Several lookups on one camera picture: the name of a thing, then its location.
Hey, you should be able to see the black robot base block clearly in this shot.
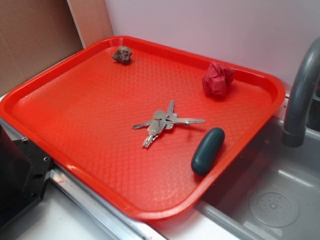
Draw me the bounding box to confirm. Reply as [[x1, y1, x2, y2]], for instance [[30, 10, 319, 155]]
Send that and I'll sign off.
[[0, 127, 53, 230]]

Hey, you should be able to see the silver key bunch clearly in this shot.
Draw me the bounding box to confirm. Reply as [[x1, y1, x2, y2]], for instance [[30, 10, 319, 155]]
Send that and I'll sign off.
[[132, 100, 205, 148]]

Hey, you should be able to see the red plastic tray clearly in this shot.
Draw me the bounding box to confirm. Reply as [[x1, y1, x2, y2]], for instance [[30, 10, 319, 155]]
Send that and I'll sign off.
[[0, 36, 286, 221]]

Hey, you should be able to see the dark green oval case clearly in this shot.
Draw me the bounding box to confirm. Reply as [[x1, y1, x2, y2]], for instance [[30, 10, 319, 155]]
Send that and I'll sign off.
[[191, 127, 225, 176]]

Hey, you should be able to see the crumpled red paper ball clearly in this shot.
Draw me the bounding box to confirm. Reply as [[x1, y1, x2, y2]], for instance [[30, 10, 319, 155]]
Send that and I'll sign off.
[[202, 61, 235, 98]]

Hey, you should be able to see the brown rock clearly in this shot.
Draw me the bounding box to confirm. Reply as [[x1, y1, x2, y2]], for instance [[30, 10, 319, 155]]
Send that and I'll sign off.
[[112, 45, 133, 65]]

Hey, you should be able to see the light wooden board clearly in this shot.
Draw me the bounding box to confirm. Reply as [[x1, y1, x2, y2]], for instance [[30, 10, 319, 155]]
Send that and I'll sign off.
[[67, 0, 114, 48]]

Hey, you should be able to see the grey toy sink basin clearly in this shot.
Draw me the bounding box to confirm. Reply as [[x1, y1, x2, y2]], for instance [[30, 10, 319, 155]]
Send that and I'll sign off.
[[195, 117, 320, 240]]

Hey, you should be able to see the grey toy faucet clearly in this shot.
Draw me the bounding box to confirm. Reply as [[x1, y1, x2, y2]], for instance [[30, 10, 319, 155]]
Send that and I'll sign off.
[[281, 38, 320, 148]]

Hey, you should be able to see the brown cardboard panel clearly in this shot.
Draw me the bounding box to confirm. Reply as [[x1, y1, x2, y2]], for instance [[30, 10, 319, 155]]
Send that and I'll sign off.
[[0, 0, 83, 96]]

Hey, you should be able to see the silver metal rail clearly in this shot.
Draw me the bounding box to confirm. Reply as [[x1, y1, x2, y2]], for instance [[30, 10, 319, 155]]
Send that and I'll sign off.
[[0, 117, 155, 240]]

